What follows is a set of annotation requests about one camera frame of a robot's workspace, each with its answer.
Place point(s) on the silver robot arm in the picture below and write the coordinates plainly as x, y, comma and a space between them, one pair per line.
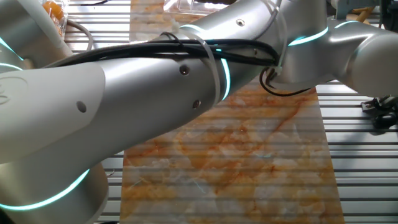
124, 102

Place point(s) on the orange marble pattern mat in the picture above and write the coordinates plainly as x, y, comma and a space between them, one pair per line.
233, 161

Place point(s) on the black camera clamp mount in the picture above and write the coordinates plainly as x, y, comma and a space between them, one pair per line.
384, 119

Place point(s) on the small tan scrap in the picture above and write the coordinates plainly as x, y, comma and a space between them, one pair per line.
111, 173

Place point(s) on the wooden mug tree stand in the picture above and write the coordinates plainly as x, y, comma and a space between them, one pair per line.
363, 14

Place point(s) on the clear plastic tray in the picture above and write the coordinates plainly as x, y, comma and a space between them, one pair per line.
186, 7

